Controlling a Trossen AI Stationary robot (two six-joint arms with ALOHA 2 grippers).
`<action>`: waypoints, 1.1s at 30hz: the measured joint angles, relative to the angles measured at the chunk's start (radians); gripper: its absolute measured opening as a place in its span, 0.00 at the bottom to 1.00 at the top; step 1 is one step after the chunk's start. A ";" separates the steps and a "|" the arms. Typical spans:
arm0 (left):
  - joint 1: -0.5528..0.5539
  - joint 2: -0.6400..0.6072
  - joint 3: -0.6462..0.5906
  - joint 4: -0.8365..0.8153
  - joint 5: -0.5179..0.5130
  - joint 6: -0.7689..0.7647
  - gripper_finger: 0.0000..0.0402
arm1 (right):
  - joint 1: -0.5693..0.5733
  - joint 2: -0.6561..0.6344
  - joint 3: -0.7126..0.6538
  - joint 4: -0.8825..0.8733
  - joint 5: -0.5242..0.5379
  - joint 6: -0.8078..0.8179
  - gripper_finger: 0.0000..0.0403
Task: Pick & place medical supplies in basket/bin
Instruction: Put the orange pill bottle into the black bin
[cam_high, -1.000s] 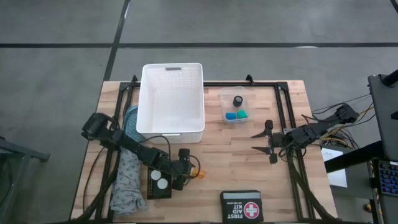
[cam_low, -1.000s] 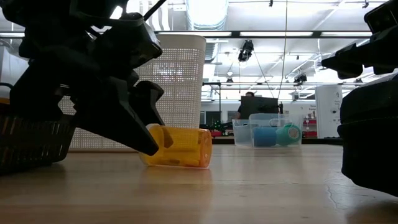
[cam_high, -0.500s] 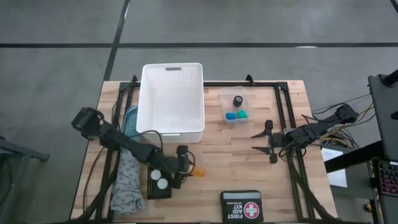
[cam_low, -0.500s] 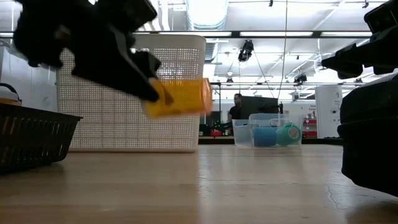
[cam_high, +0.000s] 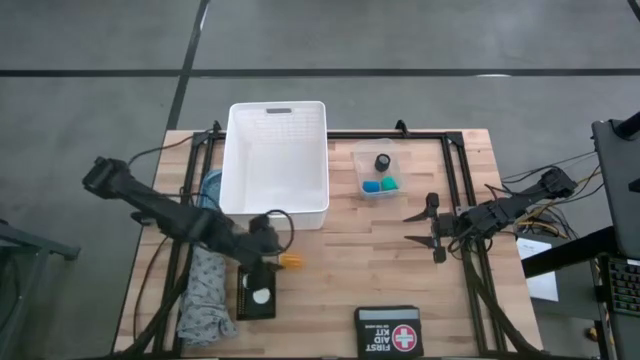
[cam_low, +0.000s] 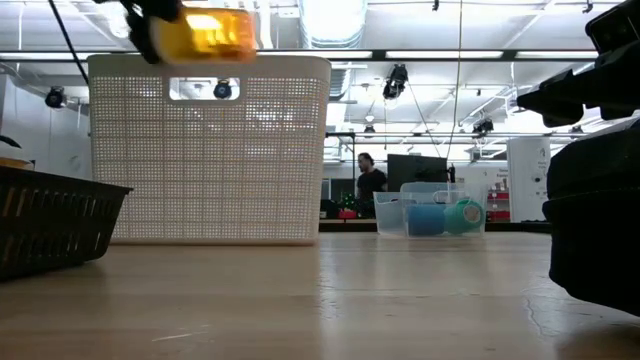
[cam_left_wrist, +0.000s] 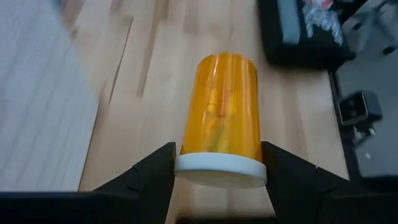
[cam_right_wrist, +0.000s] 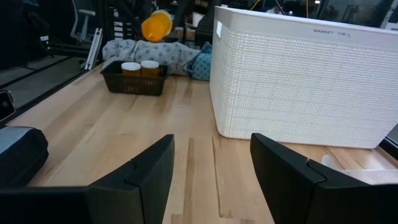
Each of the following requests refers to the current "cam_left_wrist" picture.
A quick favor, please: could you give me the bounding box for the orange pill bottle white cap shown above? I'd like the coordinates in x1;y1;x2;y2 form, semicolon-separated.
173;52;268;190

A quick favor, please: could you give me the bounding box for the office chair base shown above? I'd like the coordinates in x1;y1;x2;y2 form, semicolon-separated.
351;0;398;57

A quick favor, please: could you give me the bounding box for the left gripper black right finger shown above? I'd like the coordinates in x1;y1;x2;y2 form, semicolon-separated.
262;141;351;224

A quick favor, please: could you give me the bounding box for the large white perforated basket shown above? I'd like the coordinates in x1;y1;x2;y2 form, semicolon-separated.
0;0;101;192

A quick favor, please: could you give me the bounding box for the black table frame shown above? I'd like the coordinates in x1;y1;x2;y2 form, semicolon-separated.
327;70;364;182

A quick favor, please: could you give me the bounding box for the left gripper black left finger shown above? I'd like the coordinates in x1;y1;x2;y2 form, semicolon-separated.
93;142;177;224

